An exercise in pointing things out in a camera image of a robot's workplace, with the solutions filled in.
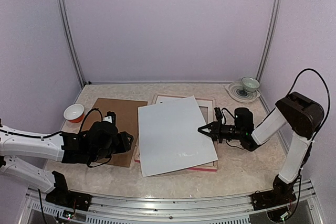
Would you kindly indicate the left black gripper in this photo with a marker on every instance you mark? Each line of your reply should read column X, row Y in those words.
column 124, row 145

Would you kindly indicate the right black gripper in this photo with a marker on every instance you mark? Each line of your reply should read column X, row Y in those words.
column 212, row 134

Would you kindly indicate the white photo mat border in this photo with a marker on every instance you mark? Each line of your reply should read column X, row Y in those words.
column 206, row 105

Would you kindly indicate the red sunset sea photo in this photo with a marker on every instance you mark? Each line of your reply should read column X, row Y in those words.
column 169, row 139

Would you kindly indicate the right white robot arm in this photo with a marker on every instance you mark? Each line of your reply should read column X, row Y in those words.
column 303, row 115

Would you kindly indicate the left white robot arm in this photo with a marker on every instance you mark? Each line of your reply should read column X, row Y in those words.
column 15, row 144

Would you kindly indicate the brown cardboard backing board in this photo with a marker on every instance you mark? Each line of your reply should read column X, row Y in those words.
column 126, row 120

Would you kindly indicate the white swirl pattern plate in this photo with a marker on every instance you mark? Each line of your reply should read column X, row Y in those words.
column 237, row 92

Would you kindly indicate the pale green ceramic bowl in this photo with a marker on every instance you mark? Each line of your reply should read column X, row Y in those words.
column 250, row 84

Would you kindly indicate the orange white bowl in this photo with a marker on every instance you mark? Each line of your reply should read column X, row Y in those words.
column 74, row 113

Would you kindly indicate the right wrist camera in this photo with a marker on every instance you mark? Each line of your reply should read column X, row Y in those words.
column 218, row 114

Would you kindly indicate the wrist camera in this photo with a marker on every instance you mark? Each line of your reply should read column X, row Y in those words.
column 110, row 117
column 218, row 114

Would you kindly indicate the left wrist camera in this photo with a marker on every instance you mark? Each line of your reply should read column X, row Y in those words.
column 110, row 117

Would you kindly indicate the aluminium front rail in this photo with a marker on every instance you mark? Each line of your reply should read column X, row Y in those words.
column 117, row 209

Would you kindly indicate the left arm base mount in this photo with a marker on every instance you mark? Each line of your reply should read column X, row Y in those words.
column 62, row 196

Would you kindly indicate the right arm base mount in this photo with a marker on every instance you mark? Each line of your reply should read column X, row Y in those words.
column 280, row 194

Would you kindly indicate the right aluminium corner post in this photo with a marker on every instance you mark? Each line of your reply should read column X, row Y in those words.
column 269, row 37

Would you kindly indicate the aluminium corner post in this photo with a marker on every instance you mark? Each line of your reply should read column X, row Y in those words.
column 70, row 42
column 269, row 37

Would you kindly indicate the left aluminium corner post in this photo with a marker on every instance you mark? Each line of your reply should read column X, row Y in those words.
column 70, row 42

